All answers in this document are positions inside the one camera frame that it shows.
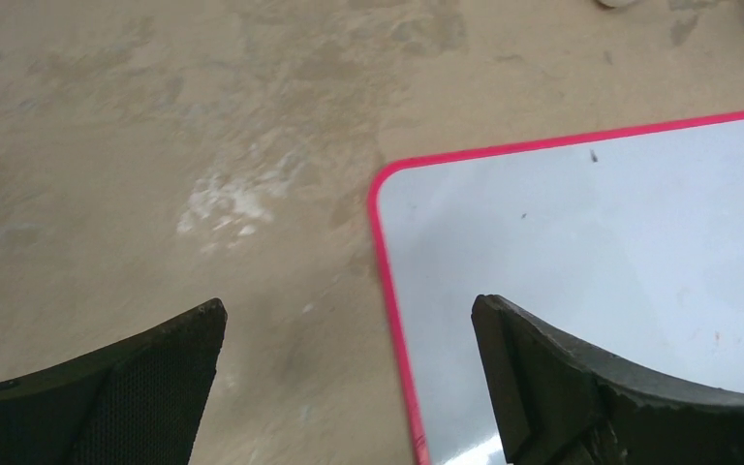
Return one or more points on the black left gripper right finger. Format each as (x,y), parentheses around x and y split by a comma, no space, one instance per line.
(558,399)

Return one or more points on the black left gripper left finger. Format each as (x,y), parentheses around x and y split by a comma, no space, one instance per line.
(136,401)

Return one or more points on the white board with pink rim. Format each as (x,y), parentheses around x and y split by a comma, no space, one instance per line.
(631,240)

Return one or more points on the white PVC pipe frame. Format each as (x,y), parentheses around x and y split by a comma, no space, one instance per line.
(614,4)

